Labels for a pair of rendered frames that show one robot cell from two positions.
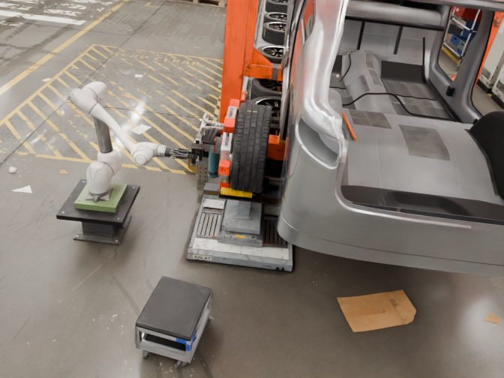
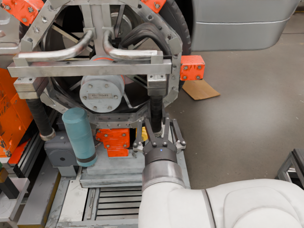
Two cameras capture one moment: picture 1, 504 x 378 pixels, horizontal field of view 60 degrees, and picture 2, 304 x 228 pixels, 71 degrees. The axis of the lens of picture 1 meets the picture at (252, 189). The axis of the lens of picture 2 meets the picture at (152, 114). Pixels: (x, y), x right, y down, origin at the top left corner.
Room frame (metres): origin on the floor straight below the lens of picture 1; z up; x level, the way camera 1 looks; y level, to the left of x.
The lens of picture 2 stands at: (2.72, 0.95, 1.23)
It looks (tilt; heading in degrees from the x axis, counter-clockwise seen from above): 39 degrees down; 268
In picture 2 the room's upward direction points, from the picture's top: straight up
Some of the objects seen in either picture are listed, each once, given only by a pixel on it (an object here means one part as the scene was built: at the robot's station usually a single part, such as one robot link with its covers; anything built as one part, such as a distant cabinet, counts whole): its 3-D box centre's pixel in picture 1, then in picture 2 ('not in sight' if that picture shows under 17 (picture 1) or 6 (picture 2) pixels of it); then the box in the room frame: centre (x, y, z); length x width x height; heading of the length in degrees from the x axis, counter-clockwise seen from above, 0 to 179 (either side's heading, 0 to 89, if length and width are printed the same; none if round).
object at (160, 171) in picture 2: (161, 151); (163, 181); (2.69, 0.68, 0.83); 0.09 x 0.06 x 0.09; 1
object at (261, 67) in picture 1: (272, 64); not in sight; (5.30, -0.06, 0.69); 0.52 x 0.17 x 0.35; 90
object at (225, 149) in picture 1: (228, 145); (106, 70); (2.86, 0.22, 0.85); 0.54 x 0.07 x 0.54; 0
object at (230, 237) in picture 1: (242, 221); (125, 158); (2.86, 0.05, 0.13); 0.50 x 0.36 x 0.10; 0
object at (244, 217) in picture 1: (244, 203); (122, 137); (2.86, 0.05, 0.32); 0.40 x 0.30 x 0.28; 0
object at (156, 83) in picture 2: (198, 144); (155, 79); (2.69, 0.42, 0.93); 0.09 x 0.05 x 0.05; 90
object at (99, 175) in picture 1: (97, 175); not in sight; (2.72, 1.19, 0.52); 0.18 x 0.16 x 0.22; 173
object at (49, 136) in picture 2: not in sight; (40, 116); (3.03, 0.45, 0.83); 0.04 x 0.04 x 0.16
